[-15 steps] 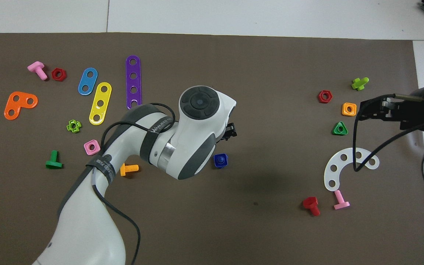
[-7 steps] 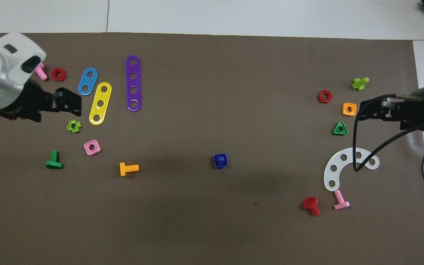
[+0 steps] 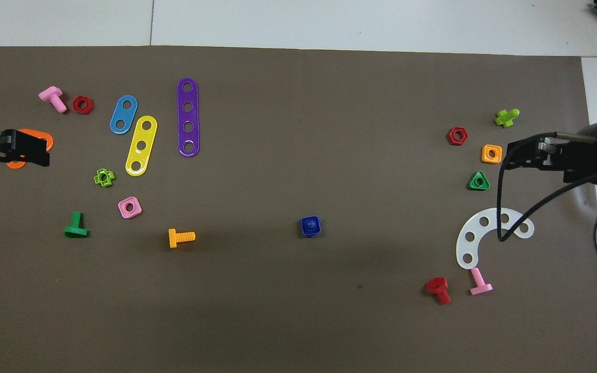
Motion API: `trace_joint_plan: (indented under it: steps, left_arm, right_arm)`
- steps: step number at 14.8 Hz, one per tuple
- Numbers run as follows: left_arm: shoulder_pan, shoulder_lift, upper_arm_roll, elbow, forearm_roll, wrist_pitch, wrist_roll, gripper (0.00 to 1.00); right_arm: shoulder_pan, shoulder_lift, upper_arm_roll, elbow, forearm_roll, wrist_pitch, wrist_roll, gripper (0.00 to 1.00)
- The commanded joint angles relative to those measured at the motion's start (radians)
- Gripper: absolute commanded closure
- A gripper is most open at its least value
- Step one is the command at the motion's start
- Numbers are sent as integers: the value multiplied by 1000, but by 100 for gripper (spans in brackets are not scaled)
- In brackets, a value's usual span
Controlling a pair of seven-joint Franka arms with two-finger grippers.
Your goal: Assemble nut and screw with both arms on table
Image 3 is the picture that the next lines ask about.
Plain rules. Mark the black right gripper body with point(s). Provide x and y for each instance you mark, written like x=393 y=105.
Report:
x=583 y=160

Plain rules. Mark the blue plastic screw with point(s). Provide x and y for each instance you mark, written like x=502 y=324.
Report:
x=310 y=225

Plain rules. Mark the blue square nut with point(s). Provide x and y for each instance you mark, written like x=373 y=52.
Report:
x=302 y=220

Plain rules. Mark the orange square nut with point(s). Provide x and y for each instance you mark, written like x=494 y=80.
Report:
x=484 y=154

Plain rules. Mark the lime green cross screw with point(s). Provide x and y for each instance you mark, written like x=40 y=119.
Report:
x=506 y=119

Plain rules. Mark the green triangle nut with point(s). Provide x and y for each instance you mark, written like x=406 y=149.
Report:
x=472 y=185

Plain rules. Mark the pink plastic screw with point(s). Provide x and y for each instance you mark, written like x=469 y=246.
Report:
x=480 y=282
x=51 y=95

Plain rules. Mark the red hexagon nut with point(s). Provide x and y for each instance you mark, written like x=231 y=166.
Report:
x=76 y=105
x=451 y=136

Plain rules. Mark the lime green cross nut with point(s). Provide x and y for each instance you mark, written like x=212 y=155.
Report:
x=97 y=178

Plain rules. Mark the dark green plastic screw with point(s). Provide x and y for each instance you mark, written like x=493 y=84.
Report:
x=75 y=230

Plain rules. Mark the pink square nut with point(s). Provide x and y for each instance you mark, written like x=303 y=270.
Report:
x=122 y=210

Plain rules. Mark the red plastic screw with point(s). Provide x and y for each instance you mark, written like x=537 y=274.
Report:
x=437 y=285

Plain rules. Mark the orange plastic screw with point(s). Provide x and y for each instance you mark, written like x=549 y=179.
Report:
x=173 y=238

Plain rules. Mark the orange heart-shaped plate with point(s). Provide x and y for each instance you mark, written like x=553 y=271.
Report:
x=34 y=133

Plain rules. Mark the white curved perforated strip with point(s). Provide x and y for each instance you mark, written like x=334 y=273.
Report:
x=476 y=229

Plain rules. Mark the blue two-hole strip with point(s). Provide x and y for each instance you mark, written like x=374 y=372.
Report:
x=124 y=115

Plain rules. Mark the yellow three-hole strip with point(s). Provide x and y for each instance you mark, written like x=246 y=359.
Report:
x=144 y=135

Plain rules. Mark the purple four-hole strip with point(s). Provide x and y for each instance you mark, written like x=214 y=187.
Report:
x=188 y=116

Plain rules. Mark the brown table mat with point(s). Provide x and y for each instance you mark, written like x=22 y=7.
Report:
x=278 y=155

